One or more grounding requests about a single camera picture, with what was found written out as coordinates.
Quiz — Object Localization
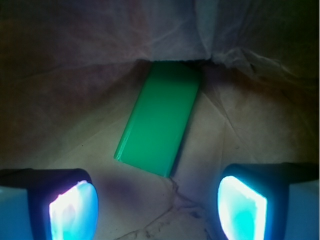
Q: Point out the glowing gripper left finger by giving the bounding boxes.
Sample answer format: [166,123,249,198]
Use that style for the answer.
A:
[0,168,99,240]

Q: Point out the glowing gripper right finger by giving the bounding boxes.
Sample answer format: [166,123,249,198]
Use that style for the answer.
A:
[217,162,320,240]

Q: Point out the green rectangular block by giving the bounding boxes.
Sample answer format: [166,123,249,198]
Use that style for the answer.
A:
[114,61,202,178]

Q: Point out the brown paper bag tray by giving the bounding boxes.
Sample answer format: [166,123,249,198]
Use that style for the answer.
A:
[0,0,320,240]

